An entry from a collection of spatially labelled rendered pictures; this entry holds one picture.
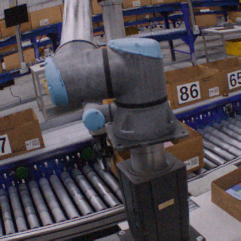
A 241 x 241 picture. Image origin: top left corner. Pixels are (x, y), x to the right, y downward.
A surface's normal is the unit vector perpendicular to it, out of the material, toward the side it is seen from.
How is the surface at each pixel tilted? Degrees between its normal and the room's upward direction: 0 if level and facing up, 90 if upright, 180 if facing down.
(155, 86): 91
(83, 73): 75
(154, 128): 70
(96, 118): 90
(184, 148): 90
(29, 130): 90
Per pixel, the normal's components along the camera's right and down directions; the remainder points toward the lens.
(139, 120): -0.17, 0.00
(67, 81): 0.03, 0.17
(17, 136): 0.36, 0.26
